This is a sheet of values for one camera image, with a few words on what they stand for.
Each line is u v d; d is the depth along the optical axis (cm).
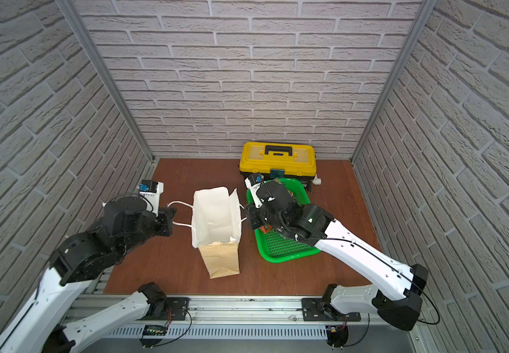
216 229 88
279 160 98
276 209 47
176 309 74
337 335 69
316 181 106
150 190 51
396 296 38
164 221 53
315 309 73
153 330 72
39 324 37
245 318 73
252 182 56
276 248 87
